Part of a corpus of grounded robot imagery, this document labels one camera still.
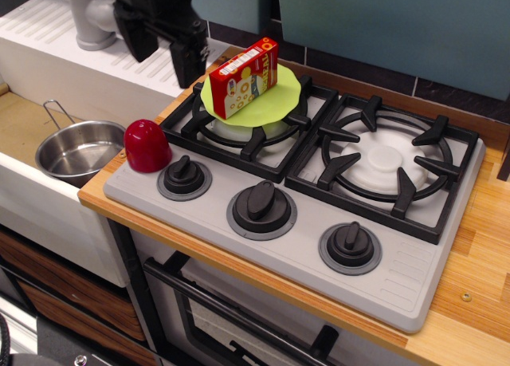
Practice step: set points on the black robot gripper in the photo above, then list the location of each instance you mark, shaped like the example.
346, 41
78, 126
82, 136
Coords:
142, 22

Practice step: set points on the red cereal box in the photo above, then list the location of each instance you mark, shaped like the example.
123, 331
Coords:
244, 77

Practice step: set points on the lime green plastic plate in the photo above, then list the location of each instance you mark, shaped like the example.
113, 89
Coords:
272, 106

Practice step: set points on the white toy sink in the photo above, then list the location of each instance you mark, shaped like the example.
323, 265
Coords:
47, 78

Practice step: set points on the stainless steel pot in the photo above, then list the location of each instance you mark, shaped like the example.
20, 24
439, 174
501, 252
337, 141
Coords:
75, 154

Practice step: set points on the grey toy faucet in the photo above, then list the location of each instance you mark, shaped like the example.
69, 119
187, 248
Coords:
95, 23

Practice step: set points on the black left stove knob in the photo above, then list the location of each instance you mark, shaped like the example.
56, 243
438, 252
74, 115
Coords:
184, 180

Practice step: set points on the black stove knob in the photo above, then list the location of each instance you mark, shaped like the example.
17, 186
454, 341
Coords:
262, 212
184, 180
350, 249

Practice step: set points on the black left burner grate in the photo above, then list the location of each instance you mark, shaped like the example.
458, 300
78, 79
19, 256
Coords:
267, 151

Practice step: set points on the black burner grate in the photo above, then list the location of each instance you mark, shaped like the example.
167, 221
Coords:
267, 151
410, 173

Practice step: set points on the black middle stove knob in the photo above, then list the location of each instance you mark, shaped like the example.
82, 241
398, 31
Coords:
262, 212

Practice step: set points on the wooden drawer fronts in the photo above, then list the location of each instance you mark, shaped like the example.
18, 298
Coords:
75, 299

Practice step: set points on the toy oven door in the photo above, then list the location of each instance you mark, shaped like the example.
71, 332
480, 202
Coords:
225, 321

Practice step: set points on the black right burner grate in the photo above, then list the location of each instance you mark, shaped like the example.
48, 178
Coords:
410, 173

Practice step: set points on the black right stove knob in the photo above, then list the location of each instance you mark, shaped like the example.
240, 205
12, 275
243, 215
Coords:
350, 249

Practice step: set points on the grey toy stove top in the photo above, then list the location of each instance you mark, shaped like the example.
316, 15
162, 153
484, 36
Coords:
398, 291

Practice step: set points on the black oven door handle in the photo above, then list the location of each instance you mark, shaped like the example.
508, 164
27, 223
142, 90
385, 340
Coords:
317, 354

